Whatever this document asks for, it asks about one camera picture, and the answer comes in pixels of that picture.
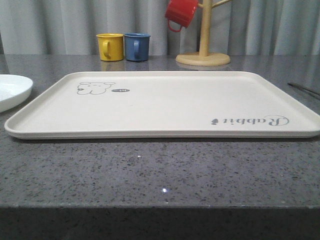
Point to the silver metal fork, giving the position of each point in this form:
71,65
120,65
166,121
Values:
301,87

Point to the white round plate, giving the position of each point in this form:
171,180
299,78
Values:
14,89

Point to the red enamel mug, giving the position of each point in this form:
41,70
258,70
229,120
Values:
180,12

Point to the yellow enamel mug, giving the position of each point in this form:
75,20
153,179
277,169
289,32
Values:
111,46

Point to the wooden mug tree stand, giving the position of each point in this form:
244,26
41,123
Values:
203,57

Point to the grey pleated curtain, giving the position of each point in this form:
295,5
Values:
239,27

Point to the blue enamel mug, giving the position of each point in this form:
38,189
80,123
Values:
136,46

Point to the cream rectangular serving tray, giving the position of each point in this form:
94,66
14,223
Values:
154,104

